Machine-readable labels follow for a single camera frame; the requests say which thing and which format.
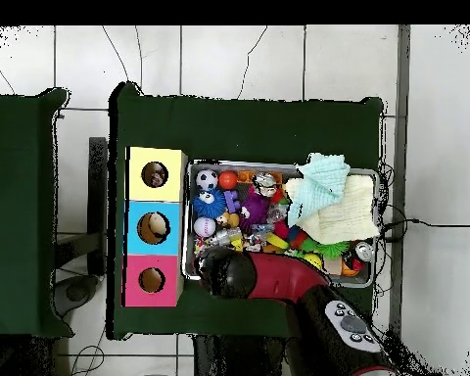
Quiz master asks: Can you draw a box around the mint waffle cloth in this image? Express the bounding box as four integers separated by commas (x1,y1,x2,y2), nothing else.
287,152,352,228

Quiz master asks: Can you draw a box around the wooden box with three holes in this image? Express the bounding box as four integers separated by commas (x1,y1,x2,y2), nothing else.
122,146,189,308

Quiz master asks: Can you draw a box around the clear mesh bin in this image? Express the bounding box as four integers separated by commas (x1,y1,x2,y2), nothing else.
181,158,380,289

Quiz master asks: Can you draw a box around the purple spiky ball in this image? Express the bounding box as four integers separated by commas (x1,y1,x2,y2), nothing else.
238,187,271,232

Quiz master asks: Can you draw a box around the blue spiky toy with eyes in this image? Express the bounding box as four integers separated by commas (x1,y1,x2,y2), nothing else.
191,188,228,218

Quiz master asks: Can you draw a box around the orange ball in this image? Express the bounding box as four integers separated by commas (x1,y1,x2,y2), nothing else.
218,170,239,191

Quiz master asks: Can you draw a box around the small baseball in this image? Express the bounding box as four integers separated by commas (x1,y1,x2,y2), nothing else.
192,215,217,239

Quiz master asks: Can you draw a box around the crushed silver can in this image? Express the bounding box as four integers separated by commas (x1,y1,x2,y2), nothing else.
254,171,279,199

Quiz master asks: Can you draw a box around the small soccer ball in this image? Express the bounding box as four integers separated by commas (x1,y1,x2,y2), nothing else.
195,168,219,192

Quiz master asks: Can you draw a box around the red white patterned cloth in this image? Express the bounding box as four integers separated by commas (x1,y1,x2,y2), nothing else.
193,236,212,258

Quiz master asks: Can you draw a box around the dark green table cloth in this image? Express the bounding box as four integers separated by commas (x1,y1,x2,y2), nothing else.
106,80,386,347

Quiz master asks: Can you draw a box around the cream waffle cloth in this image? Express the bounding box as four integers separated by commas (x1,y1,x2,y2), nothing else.
283,174,381,246

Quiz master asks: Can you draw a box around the green covered side table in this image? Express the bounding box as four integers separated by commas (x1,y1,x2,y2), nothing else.
0,87,73,340

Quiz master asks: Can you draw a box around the black cable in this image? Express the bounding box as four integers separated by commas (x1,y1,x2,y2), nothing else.
379,217,470,229

